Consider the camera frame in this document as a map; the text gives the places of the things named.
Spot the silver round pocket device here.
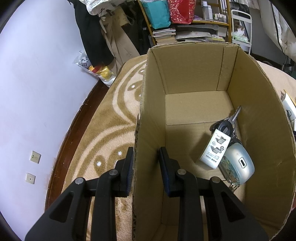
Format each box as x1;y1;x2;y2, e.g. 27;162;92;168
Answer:
218;143;255;186

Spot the white power adapter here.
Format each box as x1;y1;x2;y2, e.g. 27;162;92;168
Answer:
199;130;231;169

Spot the black key bunch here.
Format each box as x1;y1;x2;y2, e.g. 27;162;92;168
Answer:
210;106;242;193

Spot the cardboard box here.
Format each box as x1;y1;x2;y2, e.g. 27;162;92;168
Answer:
133;42;295;240

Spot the plastic snack bag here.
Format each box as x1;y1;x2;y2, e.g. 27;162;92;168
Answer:
74;51;116;87

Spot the black hanging coat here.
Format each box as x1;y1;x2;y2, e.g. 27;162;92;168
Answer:
69;1;114;66

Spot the stack of books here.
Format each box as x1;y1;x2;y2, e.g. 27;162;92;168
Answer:
152;24;228;45

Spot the wooden bookshelf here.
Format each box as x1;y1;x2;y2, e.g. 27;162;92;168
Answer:
138;1;232;46

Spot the cream office chair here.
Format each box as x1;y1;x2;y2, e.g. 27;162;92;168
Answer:
258;0;295;62

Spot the white utility cart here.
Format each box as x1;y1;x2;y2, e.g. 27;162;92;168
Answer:
231;9;252;55

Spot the beige tote bag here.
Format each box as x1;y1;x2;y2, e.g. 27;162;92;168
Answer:
100;14;139;74

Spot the red patterned bag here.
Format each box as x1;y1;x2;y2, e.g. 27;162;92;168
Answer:
167;0;196;24

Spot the white puffer jacket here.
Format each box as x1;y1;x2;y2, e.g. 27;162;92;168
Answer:
79;0;134;16

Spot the teal bag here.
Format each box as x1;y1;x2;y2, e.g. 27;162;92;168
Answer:
140;1;171;29

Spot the lower wall socket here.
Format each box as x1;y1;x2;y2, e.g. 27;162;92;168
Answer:
25;173;36;185

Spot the wall socket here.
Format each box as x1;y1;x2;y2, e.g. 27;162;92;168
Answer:
25;173;36;185
30;151;41;164

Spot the upper wall socket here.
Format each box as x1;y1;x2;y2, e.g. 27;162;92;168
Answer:
30;151;41;164

